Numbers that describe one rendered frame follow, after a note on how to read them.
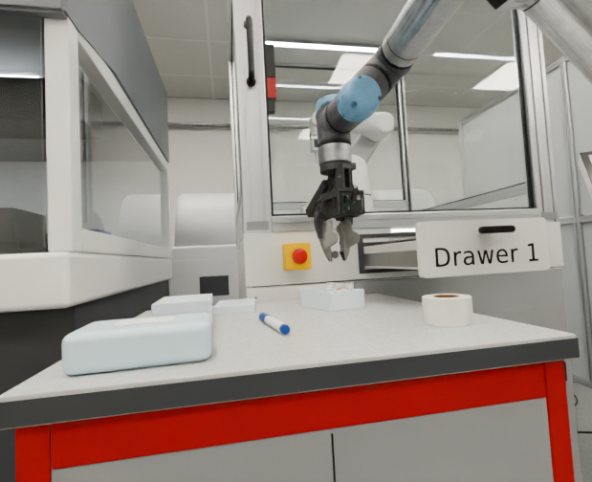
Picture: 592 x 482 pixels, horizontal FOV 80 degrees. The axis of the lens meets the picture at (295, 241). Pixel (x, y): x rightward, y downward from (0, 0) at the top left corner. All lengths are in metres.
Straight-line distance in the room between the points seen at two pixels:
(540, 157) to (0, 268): 1.46
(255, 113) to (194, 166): 3.29
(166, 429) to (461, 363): 0.32
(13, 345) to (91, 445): 0.50
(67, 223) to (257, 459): 0.56
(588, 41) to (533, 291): 0.98
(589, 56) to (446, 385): 0.37
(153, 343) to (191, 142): 4.04
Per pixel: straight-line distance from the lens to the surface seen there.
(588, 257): 2.77
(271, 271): 0.97
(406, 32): 0.73
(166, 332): 0.42
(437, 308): 0.56
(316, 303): 0.76
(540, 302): 1.37
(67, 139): 0.83
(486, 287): 1.24
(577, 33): 0.47
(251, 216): 0.98
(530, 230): 0.88
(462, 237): 0.77
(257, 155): 1.01
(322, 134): 0.81
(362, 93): 0.72
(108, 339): 0.43
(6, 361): 0.91
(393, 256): 0.87
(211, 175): 4.28
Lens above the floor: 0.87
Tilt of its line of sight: 3 degrees up
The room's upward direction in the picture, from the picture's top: 3 degrees counter-clockwise
